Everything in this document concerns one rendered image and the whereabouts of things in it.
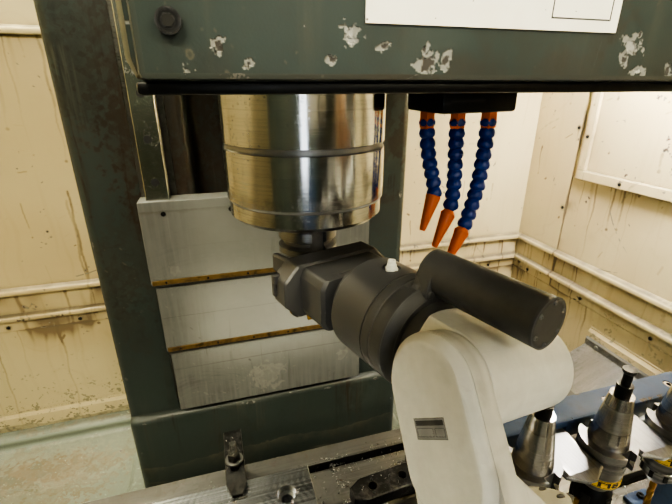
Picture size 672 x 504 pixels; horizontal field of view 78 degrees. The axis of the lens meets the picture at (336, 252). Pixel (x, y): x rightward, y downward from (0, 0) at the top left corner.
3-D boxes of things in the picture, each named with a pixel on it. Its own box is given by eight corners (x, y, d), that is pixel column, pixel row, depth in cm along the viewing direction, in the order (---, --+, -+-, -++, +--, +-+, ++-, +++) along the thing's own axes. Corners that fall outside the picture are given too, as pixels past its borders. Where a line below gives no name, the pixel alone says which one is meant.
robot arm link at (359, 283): (375, 217, 45) (461, 250, 36) (372, 296, 49) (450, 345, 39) (268, 239, 39) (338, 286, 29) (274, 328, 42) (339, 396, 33)
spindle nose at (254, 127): (336, 186, 55) (336, 88, 50) (412, 219, 42) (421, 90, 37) (213, 201, 48) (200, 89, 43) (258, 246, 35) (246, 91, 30)
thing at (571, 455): (611, 478, 47) (613, 473, 47) (573, 490, 46) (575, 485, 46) (563, 432, 54) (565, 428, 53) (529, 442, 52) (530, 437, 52)
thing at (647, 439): (682, 456, 50) (684, 451, 50) (649, 466, 49) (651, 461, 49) (630, 415, 57) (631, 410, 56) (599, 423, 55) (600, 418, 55)
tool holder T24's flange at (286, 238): (321, 234, 50) (321, 214, 49) (345, 250, 45) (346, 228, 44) (271, 242, 47) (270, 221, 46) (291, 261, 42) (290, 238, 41)
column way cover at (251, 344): (365, 378, 111) (371, 187, 91) (175, 415, 98) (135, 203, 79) (358, 367, 115) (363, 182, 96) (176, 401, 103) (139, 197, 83)
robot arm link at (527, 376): (437, 360, 39) (552, 439, 30) (346, 376, 33) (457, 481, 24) (471, 245, 37) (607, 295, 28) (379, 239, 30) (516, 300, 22)
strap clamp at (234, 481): (252, 531, 73) (245, 468, 67) (232, 536, 72) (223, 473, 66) (245, 469, 85) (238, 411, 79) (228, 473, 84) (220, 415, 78)
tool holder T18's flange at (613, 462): (597, 429, 55) (602, 414, 54) (644, 464, 50) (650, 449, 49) (563, 443, 53) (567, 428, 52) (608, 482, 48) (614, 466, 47)
